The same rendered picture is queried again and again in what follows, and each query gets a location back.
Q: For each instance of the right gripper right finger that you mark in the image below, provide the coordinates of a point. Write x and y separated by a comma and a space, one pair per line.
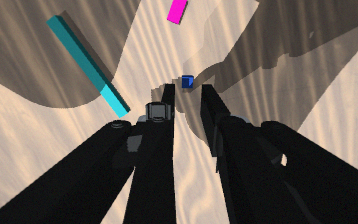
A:
323, 185

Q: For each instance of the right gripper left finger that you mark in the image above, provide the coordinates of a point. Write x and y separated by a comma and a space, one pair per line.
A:
81, 187

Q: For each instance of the small blue block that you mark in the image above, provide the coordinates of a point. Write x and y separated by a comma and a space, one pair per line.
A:
187, 81

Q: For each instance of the small magenta block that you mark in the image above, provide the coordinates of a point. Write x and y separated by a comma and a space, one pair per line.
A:
176, 10

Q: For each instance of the turquoise rod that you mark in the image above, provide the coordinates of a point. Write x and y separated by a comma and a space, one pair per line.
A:
87, 64

